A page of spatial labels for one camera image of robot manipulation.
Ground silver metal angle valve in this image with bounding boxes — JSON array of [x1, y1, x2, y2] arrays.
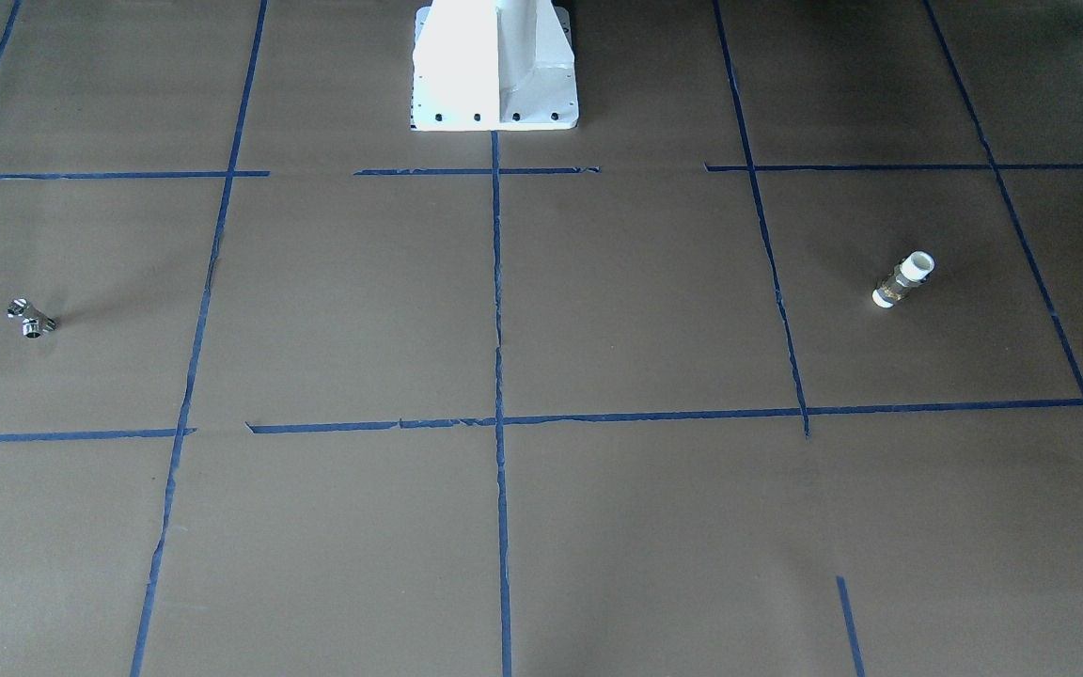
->
[[6, 297, 57, 339]]

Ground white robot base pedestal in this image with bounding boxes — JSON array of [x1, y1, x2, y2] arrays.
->
[[410, 1, 580, 133]]

